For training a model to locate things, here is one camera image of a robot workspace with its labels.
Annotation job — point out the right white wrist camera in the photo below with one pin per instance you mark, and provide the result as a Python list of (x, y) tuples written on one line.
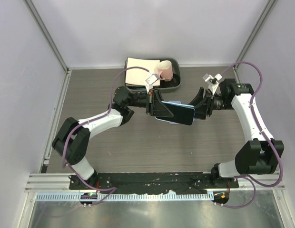
[(212, 81)]

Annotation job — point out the cream notebook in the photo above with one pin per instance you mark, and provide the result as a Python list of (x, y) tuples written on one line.
[(137, 77)]

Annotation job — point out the phone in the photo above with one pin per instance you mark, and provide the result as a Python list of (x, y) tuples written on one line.
[(175, 102), (182, 113)]

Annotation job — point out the pink mug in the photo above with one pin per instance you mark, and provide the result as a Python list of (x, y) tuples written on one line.
[(165, 70)]

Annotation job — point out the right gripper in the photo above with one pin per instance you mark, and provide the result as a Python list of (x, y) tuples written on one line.
[(201, 109)]

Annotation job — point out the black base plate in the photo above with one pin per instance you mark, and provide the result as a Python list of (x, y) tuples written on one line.
[(155, 183)]

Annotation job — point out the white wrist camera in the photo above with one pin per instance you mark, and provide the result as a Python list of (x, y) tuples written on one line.
[(152, 81), (212, 81)]

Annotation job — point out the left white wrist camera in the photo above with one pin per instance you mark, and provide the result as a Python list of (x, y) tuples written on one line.
[(152, 81)]

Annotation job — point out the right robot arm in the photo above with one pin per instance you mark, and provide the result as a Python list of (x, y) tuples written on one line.
[(259, 158)]

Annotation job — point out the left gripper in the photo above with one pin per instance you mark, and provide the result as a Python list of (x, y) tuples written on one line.
[(154, 106)]

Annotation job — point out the dark green tray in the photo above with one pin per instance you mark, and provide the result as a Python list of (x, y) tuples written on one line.
[(165, 86)]

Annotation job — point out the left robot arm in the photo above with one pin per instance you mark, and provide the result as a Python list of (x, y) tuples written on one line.
[(72, 139)]

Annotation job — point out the slotted cable duct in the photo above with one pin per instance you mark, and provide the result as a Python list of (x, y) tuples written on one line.
[(89, 196)]

